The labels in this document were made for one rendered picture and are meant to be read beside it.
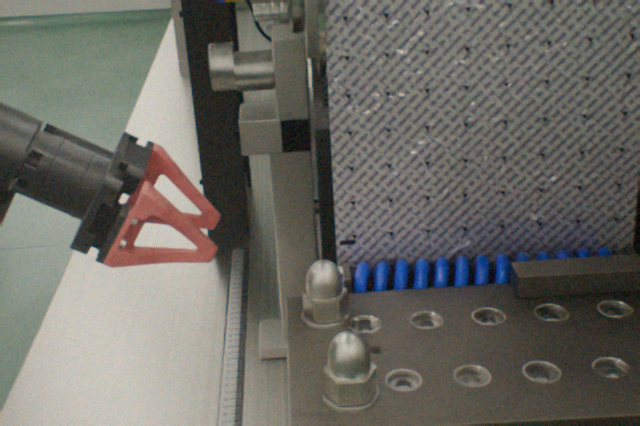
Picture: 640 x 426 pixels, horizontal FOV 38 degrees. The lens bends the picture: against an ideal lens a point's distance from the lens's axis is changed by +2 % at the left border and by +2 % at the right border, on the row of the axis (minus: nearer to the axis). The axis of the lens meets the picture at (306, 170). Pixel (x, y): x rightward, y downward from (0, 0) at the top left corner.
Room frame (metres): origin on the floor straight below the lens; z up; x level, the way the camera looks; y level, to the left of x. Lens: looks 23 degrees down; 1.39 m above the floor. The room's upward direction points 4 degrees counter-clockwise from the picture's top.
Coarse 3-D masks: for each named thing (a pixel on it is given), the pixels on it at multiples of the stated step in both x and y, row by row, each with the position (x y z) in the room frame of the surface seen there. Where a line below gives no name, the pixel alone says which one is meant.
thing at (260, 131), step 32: (288, 32) 0.73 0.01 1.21; (256, 64) 0.72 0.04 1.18; (288, 64) 0.71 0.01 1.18; (288, 96) 0.71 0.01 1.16; (256, 128) 0.71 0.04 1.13; (288, 128) 0.71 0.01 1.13; (288, 160) 0.72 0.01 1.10; (288, 192) 0.72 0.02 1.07; (288, 224) 0.72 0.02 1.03; (288, 256) 0.72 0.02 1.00; (288, 288) 0.72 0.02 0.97
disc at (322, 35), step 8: (320, 0) 0.63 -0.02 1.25; (320, 8) 0.63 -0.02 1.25; (320, 16) 0.63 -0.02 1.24; (320, 24) 0.63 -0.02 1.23; (320, 32) 0.63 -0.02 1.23; (320, 40) 0.64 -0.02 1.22; (320, 48) 0.64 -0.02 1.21; (320, 56) 0.64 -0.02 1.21; (320, 64) 0.65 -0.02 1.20; (320, 72) 0.66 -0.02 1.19
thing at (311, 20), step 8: (304, 0) 0.66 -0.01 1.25; (312, 0) 0.65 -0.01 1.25; (312, 8) 0.65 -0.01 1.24; (312, 16) 0.65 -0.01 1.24; (312, 24) 0.65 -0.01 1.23; (304, 32) 0.72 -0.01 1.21; (312, 32) 0.65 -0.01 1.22; (312, 40) 0.66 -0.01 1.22; (312, 48) 0.66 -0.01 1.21; (312, 56) 0.68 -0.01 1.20
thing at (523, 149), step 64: (384, 64) 0.64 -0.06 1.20; (448, 64) 0.64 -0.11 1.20; (512, 64) 0.64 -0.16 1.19; (576, 64) 0.64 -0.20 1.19; (384, 128) 0.64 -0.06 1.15; (448, 128) 0.64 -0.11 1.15; (512, 128) 0.64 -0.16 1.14; (576, 128) 0.64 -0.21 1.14; (384, 192) 0.64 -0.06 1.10; (448, 192) 0.64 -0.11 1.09; (512, 192) 0.64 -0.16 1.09; (576, 192) 0.64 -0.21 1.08; (384, 256) 0.64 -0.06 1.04; (448, 256) 0.64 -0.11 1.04; (512, 256) 0.64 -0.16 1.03
